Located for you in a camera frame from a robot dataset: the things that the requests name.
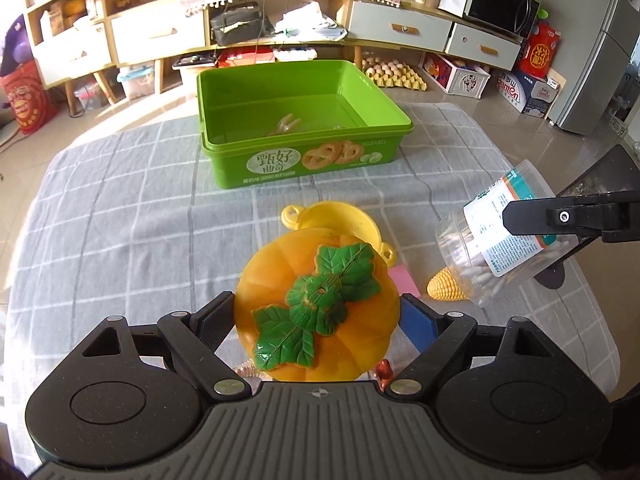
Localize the green plastic storage box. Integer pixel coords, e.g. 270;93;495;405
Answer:
196;60;413;190

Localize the black bag on shelf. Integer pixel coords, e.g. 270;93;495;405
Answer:
209;1;273;47

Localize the beige starfish toy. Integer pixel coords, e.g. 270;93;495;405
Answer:
268;114;302;136

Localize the grey checked tablecloth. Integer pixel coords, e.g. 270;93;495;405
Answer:
0;102;622;476

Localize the black microwave oven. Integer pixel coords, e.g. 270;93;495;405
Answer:
438;0;540;40

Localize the red printed bucket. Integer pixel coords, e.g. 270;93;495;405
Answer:
1;60;58;134

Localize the yellow toy corn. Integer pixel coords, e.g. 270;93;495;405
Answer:
426;268;468;302

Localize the red storage box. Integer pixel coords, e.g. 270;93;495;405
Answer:
217;46;276;68

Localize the pink rectangular block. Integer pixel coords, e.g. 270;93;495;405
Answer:
388;264;421;298

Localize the yellow toy pot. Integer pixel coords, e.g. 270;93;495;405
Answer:
280;200;397;266

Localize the yellow egg tray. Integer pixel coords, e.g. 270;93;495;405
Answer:
360;56;428;92

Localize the wooden shelf cabinet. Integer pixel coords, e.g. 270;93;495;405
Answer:
23;0;521;106

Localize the white decorated toy box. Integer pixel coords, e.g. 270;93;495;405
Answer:
422;52;490;100

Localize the orange toy pumpkin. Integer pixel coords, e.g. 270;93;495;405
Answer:
233;228;400;382

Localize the silver refrigerator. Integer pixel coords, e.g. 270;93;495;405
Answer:
542;0;639;136

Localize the clear cotton swab jar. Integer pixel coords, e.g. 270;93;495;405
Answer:
436;160;578;308

